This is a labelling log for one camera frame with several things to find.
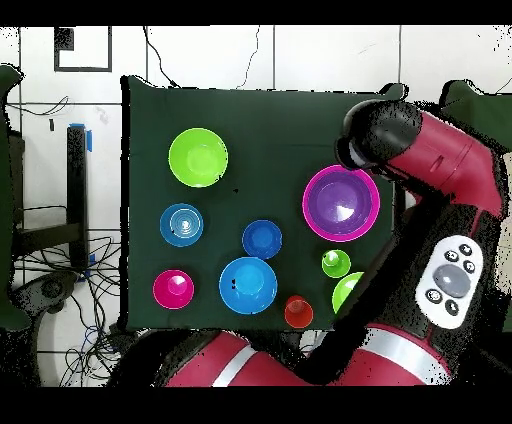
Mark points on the large pink bowl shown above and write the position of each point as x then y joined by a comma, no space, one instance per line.
316,230

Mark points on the purple bowl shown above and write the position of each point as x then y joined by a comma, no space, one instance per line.
332,200

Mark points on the green bowl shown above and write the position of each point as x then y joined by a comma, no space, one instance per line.
198,158
344,290

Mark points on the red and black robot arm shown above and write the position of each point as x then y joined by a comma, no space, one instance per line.
452,160

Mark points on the small dark blue bowl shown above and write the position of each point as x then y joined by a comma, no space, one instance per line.
262,240

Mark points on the large blue bowl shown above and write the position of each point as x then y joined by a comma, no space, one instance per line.
252,286

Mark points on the light blue straight-sided bowl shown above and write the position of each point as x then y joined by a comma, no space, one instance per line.
181,224

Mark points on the dark green table cloth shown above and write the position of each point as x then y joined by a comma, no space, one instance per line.
260,120

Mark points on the green cup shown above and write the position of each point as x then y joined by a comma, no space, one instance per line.
336,266

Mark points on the orange cup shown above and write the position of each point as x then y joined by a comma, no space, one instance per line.
298,314

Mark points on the small pink bowl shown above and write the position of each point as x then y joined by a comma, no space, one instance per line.
170,298

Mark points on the green-clothed side table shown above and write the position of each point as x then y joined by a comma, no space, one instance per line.
460,98
4,180

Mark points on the white boxes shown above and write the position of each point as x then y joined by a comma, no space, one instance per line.
508,256

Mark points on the black post with blue tape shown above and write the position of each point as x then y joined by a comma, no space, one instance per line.
76,192

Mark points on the black square floor frame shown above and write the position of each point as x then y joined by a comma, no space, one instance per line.
63,38

